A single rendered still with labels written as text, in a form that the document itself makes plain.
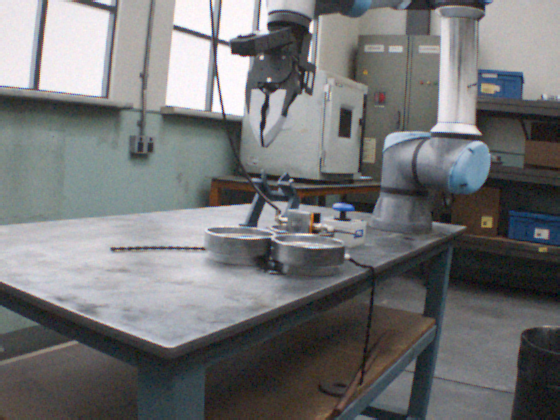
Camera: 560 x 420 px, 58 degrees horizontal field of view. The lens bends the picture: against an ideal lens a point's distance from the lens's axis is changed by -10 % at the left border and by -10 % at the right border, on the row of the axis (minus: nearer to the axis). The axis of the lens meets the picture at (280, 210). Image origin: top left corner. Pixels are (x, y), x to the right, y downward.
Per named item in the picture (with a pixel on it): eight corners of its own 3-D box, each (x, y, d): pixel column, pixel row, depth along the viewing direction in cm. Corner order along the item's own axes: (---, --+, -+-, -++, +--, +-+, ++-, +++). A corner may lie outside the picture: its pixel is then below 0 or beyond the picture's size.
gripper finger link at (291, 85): (295, 118, 83) (303, 63, 83) (290, 115, 81) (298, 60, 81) (268, 116, 85) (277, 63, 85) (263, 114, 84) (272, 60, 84)
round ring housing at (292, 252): (275, 276, 73) (278, 245, 72) (264, 259, 83) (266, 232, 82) (352, 278, 74) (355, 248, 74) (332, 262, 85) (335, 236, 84)
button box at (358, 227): (350, 249, 98) (353, 221, 97) (314, 243, 101) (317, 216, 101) (367, 244, 105) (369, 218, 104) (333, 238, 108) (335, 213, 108)
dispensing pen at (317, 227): (363, 248, 82) (280, 231, 93) (365, 220, 81) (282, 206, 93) (354, 249, 80) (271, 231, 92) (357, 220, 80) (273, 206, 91)
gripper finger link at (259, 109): (278, 152, 89) (287, 96, 89) (259, 145, 84) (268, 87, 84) (262, 150, 90) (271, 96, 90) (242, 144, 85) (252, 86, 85)
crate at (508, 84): (523, 106, 412) (524, 80, 410) (521, 100, 379) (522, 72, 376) (462, 101, 436) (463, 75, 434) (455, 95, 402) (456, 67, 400)
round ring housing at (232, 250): (193, 261, 77) (195, 232, 77) (214, 249, 88) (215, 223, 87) (266, 270, 76) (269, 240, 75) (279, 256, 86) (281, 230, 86)
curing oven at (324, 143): (328, 186, 304) (337, 70, 297) (237, 176, 335) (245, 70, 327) (369, 185, 358) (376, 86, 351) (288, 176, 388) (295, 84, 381)
